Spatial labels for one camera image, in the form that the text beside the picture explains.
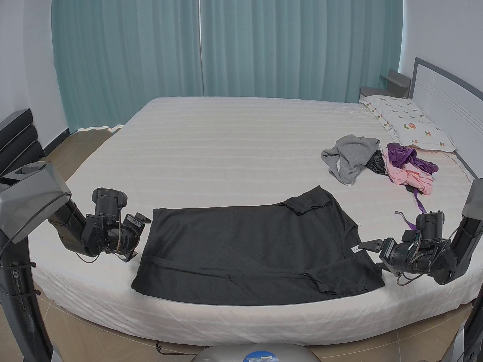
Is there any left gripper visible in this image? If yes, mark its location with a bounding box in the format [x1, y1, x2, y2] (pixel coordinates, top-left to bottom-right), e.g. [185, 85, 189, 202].
[107, 212, 152, 262]

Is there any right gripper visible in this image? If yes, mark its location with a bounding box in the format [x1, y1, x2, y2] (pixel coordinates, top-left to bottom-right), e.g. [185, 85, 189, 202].
[358, 238, 417, 278]

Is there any black T-shirt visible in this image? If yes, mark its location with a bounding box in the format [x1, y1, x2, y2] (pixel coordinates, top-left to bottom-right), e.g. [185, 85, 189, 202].
[131, 186, 386, 306]

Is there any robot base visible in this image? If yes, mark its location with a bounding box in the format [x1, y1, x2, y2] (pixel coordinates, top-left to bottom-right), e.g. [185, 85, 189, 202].
[190, 345, 319, 362]

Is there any bed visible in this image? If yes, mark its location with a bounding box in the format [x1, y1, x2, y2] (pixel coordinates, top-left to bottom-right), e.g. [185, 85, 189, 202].
[28, 57, 483, 348]

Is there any pink garment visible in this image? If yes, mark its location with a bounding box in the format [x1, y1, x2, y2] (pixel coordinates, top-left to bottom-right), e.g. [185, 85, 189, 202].
[384, 156, 434, 196]

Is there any black shiny garment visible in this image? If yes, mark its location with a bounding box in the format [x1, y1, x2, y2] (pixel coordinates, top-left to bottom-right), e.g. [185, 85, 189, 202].
[365, 149, 389, 175]

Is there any purple garment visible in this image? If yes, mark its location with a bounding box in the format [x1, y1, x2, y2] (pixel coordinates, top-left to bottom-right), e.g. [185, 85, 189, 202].
[387, 143, 441, 230]

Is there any white printed pillow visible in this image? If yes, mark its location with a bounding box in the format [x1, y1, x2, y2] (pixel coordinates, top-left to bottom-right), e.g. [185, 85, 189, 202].
[358, 95, 458, 154]

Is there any black chest of drawers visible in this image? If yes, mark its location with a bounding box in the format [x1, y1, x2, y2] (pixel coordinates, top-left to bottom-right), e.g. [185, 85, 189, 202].
[0, 108, 43, 176]

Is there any grey bedside table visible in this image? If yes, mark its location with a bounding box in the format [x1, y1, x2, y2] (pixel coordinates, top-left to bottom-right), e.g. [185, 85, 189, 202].
[359, 69, 412, 99]

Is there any blue-green curtain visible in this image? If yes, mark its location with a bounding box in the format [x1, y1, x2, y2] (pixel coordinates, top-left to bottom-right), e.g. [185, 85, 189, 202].
[199, 0, 404, 104]
[51, 0, 204, 133]

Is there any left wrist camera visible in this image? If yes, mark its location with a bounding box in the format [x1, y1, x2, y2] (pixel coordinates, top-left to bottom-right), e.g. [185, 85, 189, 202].
[92, 187, 128, 222]

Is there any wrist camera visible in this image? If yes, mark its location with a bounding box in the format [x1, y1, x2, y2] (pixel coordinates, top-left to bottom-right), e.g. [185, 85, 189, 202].
[92, 187, 128, 222]
[415, 210, 446, 242]

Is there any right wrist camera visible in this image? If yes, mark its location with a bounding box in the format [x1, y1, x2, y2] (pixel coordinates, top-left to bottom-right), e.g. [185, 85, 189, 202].
[415, 210, 446, 242]

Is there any black cable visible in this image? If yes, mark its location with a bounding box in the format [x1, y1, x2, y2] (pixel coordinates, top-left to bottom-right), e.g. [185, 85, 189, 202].
[155, 340, 200, 356]

